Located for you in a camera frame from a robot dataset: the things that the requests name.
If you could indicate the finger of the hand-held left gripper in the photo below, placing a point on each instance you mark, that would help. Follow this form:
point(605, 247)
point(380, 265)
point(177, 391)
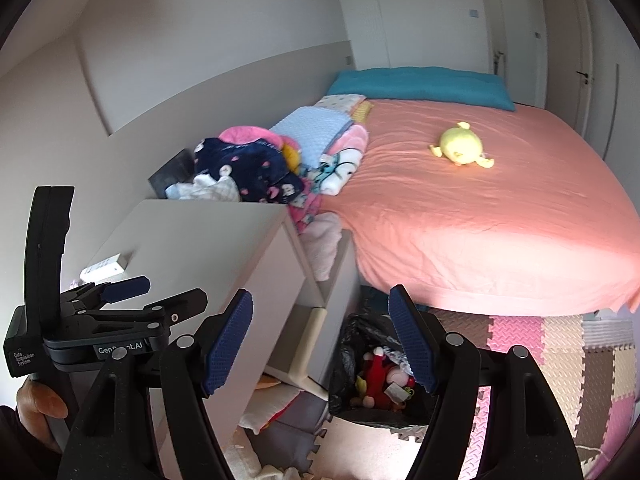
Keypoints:
point(185, 302)
point(125, 287)

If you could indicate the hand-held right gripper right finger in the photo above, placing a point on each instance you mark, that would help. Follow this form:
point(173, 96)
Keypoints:
point(412, 340)

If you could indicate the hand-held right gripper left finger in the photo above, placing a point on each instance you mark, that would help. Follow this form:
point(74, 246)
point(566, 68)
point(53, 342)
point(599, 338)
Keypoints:
point(227, 345)

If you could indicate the black bag of toys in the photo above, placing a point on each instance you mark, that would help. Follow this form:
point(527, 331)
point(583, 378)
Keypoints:
point(350, 360)

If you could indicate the person's left hand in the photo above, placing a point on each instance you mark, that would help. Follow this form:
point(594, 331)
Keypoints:
point(37, 402)

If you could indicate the small white box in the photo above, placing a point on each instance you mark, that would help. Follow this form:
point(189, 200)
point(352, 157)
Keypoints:
point(102, 269)

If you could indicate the red plush toy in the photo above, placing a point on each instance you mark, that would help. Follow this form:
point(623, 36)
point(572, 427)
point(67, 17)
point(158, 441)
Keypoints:
point(377, 372)

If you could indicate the white nightstand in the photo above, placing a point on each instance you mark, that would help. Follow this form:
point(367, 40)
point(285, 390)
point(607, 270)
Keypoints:
point(200, 240)

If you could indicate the foam puzzle floor mat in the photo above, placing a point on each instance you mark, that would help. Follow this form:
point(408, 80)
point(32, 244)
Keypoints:
point(520, 340)

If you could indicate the white crumpled cloth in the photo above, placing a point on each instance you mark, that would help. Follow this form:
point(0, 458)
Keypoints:
point(210, 187)

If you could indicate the cream fluffy cloth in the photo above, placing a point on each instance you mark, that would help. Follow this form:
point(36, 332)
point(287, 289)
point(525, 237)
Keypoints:
point(245, 465)

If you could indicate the pale pink fluffy blanket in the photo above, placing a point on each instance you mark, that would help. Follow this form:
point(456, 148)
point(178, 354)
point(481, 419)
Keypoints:
point(322, 242)

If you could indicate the bed with pink sheet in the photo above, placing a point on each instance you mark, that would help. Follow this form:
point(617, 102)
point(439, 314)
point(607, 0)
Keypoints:
point(500, 220)

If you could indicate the navy printed garment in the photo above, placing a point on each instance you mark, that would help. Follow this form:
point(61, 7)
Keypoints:
point(245, 165)

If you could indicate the pink printed garment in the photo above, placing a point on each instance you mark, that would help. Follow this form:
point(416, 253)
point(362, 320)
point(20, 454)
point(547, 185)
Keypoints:
point(307, 210)

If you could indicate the bright pink plush cloth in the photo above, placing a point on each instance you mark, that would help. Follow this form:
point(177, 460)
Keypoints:
point(245, 133)

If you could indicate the white printed cloth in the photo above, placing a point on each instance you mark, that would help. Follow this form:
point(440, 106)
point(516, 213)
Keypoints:
point(340, 175)

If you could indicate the grey ribbed mat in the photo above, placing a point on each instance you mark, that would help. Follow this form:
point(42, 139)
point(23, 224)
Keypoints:
point(607, 332)

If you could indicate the yellow plush toy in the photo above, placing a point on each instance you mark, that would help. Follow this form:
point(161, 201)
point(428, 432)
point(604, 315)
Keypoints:
point(460, 144)

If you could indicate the pink folded blanket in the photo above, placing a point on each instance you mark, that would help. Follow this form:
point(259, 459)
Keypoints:
point(352, 137)

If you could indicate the light blue blanket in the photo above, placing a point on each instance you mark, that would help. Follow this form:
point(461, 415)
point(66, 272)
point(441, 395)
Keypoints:
point(312, 130)

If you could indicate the yellow folded cloth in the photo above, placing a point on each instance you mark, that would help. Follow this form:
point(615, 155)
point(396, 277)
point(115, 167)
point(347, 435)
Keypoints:
point(362, 110)

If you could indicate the dotted white quilt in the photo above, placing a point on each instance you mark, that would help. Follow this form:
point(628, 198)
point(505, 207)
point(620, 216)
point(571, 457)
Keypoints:
point(340, 101)

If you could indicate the teal pillow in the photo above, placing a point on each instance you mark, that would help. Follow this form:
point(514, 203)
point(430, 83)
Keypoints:
point(420, 85)

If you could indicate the white door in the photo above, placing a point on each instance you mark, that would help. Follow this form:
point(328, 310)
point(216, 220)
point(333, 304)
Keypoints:
point(575, 35)

